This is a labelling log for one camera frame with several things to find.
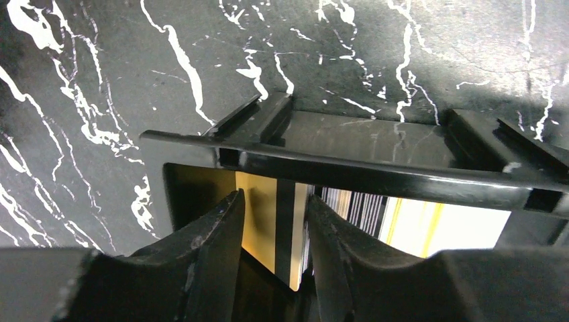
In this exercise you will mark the gold yellow VIP card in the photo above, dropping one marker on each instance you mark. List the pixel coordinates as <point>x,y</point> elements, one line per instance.
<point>275,231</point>

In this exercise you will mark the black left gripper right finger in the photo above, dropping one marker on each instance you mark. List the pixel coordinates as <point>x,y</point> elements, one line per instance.
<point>359,278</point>

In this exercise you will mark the black card storage box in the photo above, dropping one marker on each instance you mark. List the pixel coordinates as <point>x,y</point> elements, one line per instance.
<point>468,160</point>

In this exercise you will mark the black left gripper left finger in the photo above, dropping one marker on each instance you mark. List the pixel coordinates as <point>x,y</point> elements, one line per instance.
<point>189,275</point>

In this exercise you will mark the stack of cards in box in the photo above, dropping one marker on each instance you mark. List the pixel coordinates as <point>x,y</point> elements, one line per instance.
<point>419,228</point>

